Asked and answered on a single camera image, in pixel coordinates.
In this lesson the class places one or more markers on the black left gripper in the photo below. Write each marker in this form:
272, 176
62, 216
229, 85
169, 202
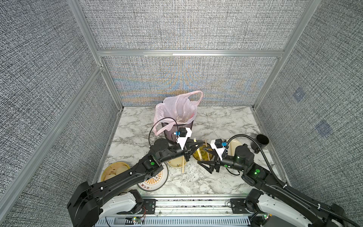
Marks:
187, 148

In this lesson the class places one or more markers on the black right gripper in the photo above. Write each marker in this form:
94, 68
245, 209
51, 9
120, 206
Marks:
213, 165

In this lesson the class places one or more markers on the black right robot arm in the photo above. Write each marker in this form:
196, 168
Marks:
271, 195

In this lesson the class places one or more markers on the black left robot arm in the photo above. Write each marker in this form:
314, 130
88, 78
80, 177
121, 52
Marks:
122, 181

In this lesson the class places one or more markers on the yellow patterned black plate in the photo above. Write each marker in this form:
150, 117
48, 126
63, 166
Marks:
203, 153

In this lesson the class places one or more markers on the cream small plate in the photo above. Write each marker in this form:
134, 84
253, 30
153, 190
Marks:
179, 162

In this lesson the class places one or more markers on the black mesh trash bin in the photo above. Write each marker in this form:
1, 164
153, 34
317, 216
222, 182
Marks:
179, 111

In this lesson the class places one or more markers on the pink plastic trash bag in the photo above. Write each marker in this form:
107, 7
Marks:
195, 98

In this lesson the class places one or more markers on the black mug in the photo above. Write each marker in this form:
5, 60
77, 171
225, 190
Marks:
261, 142

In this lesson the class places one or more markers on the yellow steamer basket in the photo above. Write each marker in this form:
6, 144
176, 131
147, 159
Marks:
114, 169

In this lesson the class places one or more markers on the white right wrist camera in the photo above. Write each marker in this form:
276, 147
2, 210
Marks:
220, 147

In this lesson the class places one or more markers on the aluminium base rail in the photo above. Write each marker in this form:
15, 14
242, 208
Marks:
131, 210

